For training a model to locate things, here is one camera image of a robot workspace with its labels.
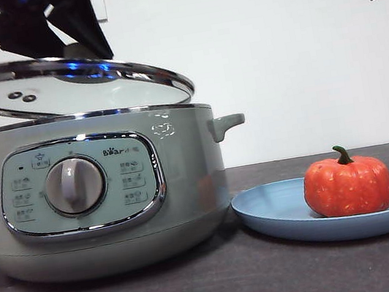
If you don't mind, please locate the small orange pumpkin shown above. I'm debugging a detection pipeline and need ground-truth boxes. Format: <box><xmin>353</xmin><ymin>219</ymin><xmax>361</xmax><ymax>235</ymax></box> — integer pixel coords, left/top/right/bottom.
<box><xmin>297</xmin><ymin>137</ymin><xmax>389</xmax><ymax>223</ymax></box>

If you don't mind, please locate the white wall socket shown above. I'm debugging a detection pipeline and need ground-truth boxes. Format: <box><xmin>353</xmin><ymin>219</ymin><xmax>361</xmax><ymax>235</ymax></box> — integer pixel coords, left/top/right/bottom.
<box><xmin>94</xmin><ymin>0</ymin><xmax>110</xmax><ymax>24</ymax></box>

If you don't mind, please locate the blue round plate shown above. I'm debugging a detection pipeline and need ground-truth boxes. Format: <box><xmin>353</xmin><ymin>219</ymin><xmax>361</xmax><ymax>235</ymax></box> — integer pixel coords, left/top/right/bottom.
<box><xmin>228</xmin><ymin>163</ymin><xmax>389</xmax><ymax>258</ymax></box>

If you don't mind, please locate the pale green electric steamer pot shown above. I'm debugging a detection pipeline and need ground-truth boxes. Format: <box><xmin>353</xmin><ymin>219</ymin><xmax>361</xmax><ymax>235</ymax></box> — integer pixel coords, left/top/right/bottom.
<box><xmin>0</xmin><ymin>86</ymin><xmax>267</xmax><ymax>292</ymax></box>

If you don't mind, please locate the glass lid with green knob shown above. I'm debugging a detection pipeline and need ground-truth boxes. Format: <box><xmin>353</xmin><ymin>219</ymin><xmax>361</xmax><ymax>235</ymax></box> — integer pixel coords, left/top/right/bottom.
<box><xmin>0</xmin><ymin>33</ymin><xmax>198</xmax><ymax>134</ymax></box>

